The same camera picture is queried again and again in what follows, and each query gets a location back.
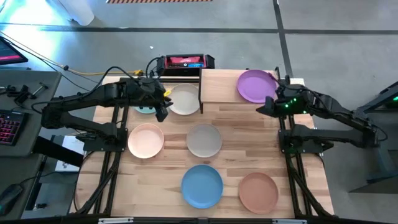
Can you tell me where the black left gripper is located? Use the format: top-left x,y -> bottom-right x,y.
130,77 -> 174,123

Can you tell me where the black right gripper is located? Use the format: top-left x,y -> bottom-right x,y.
256,88 -> 310,118

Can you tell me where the teal plate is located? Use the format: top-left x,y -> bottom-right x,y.
134,105 -> 157,115

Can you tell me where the cream plate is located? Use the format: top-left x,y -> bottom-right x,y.
169,83 -> 200,116

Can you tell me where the magenta plate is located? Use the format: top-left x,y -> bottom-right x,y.
236,69 -> 277,104

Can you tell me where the peach plate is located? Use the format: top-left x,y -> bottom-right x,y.
127,123 -> 165,159

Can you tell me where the grey plate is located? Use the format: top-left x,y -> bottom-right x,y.
186,123 -> 223,158

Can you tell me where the terracotta plate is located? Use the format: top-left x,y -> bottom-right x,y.
238,172 -> 279,215

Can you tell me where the blue plate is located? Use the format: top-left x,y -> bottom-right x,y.
181,164 -> 224,209

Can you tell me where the red and black power station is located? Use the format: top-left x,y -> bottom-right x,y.
156,54 -> 216,77

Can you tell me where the white paper sheet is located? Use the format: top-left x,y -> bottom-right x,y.
55,135 -> 85,172

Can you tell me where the black flat panel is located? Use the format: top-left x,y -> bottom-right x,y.
32,136 -> 85,168

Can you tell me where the black table stand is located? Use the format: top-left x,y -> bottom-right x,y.
348,80 -> 398,194

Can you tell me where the white rounded container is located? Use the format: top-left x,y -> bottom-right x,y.
57,0 -> 95,26

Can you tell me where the grey side desk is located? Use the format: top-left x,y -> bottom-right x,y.
0,68 -> 62,222

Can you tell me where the black desk clamp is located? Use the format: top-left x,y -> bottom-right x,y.
0,82 -> 49,105

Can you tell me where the backlit black keyboard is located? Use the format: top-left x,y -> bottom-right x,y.
0,109 -> 28,146

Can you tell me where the computer monitor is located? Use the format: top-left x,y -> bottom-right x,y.
0,36 -> 29,65

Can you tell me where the black computer mouse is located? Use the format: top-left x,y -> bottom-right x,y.
0,184 -> 24,216

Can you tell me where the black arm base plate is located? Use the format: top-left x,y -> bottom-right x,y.
278,129 -> 326,155
76,128 -> 128,153

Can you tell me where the yellow extension cable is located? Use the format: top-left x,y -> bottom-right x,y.
63,64 -> 144,77

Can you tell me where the wooden shelf with black frame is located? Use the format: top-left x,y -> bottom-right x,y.
198,67 -> 280,114

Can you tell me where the black table frame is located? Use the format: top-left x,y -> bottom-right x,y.
0,67 -> 398,224

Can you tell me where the silver metal bracket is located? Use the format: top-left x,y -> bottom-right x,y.
272,218 -> 308,224
98,217 -> 134,224

